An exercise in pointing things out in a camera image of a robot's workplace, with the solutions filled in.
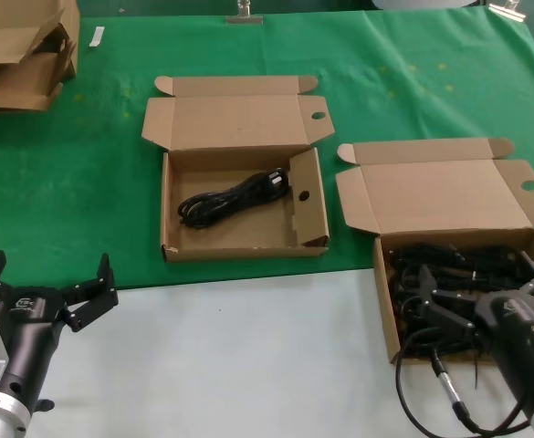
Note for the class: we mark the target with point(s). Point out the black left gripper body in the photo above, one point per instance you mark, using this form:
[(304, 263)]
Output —
[(29, 328)]

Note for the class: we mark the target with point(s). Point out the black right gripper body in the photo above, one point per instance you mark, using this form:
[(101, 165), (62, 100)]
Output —
[(513, 333)]

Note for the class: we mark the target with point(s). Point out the open cardboard box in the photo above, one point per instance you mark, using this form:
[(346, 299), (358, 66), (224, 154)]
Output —
[(435, 196)]

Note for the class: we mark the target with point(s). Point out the flattened cardboard box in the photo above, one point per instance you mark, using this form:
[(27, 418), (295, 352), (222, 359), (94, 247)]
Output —
[(15, 86), (15, 27)]

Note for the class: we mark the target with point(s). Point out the open cardboard box torn corner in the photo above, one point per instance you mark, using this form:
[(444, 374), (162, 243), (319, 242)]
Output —
[(230, 137)]

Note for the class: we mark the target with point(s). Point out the green table cloth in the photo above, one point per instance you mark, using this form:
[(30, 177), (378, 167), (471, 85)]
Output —
[(65, 182)]

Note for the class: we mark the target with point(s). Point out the white paper strip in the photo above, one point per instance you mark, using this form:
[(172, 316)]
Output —
[(97, 36)]

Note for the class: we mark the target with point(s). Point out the silver binder clip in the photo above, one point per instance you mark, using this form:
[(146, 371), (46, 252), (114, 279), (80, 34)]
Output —
[(508, 10)]

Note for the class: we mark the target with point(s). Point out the grey round base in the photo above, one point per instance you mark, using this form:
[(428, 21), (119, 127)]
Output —
[(426, 3)]

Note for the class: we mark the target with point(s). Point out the metal table clamp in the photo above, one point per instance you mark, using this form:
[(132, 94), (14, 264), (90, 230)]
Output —
[(244, 18)]

